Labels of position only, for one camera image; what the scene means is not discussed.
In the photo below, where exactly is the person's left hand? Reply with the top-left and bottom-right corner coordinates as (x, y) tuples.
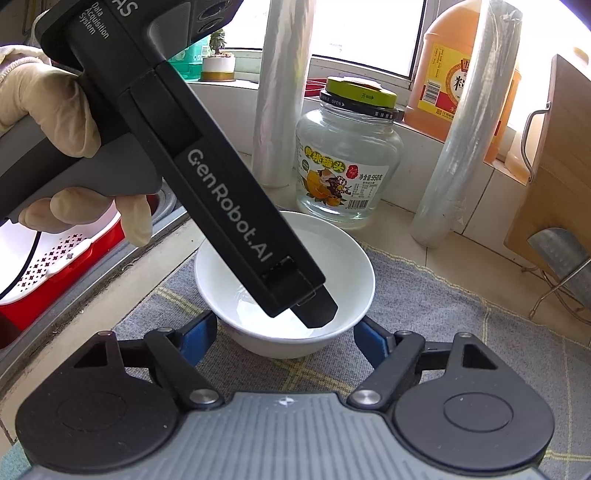
(0, 69), (155, 247)

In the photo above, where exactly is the black-handled kitchen knife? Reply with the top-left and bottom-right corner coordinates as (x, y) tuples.
(527, 227), (591, 305)

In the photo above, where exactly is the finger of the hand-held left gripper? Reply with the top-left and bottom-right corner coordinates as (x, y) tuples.
(291, 282), (339, 330)

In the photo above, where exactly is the red plastic basin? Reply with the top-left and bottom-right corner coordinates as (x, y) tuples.
(0, 217), (127, 324)

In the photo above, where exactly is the wooden cutting board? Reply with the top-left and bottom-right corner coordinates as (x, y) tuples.
(503, 54), (591, 278)

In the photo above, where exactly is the clear plastic wrap roll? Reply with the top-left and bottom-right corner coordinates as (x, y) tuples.
(252, 0), (315, 189)
(410, 0), (522, 250)

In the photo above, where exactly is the red and white drain basket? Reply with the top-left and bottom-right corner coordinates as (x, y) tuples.
(0, 185), (195, 370)

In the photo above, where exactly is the white bowl with pink flowers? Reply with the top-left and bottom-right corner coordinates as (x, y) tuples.
(194, 211), (376, 360)

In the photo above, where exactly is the black cable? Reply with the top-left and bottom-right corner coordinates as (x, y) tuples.
(0, 228), (43, 298)

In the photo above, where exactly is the small potted plant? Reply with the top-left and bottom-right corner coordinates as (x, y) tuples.
(201, 28), (237, 83)

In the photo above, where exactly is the metal wire rack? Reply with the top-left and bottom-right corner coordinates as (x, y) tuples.
(519, 102), (591, 344)

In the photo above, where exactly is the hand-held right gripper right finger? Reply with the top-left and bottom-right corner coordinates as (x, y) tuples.
(348, 318), (504, 408)

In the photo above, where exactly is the orange cooking oil bottle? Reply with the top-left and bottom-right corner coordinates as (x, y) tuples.
(405, 0), (522, 164)

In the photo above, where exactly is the grey and teal checked towel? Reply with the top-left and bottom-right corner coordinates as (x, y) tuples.
(0, 242), (591, 480)

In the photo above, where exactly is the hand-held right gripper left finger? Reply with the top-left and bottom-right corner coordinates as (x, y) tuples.
(69, 310), (227, 409)

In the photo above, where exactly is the window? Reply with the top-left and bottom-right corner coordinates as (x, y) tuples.
(175, 0), (591, 79)

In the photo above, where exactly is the white plastic colander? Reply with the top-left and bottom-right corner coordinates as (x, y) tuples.
(0, 203), (123, 305)

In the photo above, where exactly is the glass jar with green lid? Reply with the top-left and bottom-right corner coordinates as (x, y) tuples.
(295, 76), (404, 227)

